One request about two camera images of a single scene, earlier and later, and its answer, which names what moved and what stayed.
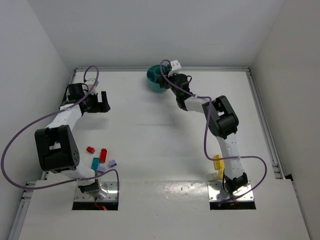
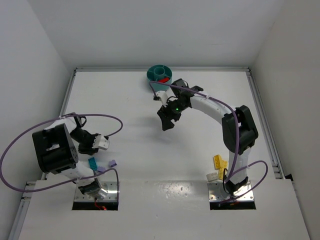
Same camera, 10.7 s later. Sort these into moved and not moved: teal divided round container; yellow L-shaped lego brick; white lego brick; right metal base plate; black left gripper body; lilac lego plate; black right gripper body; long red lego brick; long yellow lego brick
Moved: long red lego brick; black left gripper body; black right gripper body
Not moved: lilac lego plate; yellow L-shaped lego brick; long yellow lego brick; right metal base plate; white lego brick; teal divided round container
